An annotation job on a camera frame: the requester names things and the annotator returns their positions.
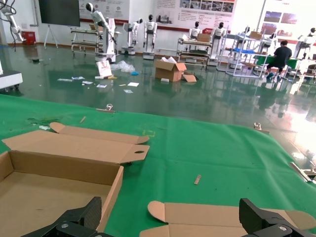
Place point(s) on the white machine base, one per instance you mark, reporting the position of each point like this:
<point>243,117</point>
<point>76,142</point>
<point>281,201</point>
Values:
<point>10,79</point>

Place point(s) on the red box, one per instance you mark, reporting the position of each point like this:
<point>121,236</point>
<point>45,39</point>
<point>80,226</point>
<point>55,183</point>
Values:
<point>28,37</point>

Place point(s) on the wide wall poster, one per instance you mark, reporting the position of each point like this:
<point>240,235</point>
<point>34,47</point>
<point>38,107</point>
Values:
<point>195,12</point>

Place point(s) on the clear plastic bag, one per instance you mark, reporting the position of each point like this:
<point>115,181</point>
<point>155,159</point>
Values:
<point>123,66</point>

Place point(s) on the thin wooden stick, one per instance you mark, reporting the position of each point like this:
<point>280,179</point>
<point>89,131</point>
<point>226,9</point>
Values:
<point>82,119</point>

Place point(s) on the red white booklet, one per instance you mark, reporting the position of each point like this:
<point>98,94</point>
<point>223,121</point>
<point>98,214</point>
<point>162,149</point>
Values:
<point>103,70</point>

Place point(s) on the short flat wood strip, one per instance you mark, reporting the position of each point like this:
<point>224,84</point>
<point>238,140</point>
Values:
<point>197,179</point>

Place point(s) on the open brown cardboard box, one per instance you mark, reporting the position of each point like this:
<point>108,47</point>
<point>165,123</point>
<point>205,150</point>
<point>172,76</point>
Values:
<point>197,214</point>

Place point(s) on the black display screen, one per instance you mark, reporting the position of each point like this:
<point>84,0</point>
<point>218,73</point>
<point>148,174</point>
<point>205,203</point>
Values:
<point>59,12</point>

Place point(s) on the cardboard box with round hole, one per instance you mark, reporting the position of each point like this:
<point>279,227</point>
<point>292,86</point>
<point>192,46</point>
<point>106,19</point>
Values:
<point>61,148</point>

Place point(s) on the open cardboard floor box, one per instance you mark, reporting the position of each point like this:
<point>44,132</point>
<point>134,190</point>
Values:
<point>170,71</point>

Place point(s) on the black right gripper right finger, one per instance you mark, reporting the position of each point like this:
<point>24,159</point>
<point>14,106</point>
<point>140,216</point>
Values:
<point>261,219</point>

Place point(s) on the white shelf rack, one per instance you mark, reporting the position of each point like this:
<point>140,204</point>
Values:
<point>195,53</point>

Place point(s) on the wall poster with photos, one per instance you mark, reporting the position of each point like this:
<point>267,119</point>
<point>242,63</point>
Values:
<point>281,19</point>

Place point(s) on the green table cloth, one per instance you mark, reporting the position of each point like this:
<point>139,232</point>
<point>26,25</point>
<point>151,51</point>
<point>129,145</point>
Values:
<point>197,148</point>

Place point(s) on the blue glove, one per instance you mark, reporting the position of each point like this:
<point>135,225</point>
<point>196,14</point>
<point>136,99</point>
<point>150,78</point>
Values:
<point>134,73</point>

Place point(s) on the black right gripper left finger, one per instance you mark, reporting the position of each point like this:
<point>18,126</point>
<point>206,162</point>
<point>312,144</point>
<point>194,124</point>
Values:
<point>79,219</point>

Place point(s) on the white humanoid robot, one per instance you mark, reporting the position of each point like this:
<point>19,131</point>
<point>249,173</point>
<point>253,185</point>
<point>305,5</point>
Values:
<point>133,32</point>
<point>218,34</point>
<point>106,37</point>
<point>150,32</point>
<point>195,32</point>
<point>306,40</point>

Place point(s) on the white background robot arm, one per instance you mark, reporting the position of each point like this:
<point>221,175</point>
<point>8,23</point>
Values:
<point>12,23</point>

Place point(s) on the small closed cardboard box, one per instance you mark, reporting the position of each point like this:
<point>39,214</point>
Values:
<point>203,37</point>

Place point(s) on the white metal cart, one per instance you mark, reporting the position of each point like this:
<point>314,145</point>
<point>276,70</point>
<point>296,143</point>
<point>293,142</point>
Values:
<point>84,44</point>

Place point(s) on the seated person black shirt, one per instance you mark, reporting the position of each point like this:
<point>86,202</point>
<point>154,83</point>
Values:
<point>281,55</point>

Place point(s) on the white display stand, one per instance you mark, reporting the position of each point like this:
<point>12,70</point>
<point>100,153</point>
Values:
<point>50,34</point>

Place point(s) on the silver binder clip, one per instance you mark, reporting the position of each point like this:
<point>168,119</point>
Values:
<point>258,128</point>
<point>108,109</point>

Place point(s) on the long silver metal clamp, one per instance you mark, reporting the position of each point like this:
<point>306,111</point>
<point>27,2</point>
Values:
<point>301,171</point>

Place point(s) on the grey metal frame rack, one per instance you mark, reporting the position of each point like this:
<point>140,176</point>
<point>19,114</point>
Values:
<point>247,50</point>

